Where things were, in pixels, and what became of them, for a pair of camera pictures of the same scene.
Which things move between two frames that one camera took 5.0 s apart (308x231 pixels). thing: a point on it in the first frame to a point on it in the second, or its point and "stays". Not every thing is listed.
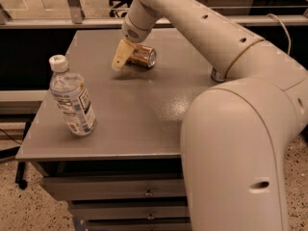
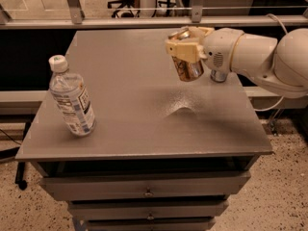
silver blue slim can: (218, 76) stays
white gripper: (136, 33) to (219, 50)
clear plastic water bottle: (68, 91) stays
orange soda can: (143, 56) to (188, 70)
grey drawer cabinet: (128, 174) stays
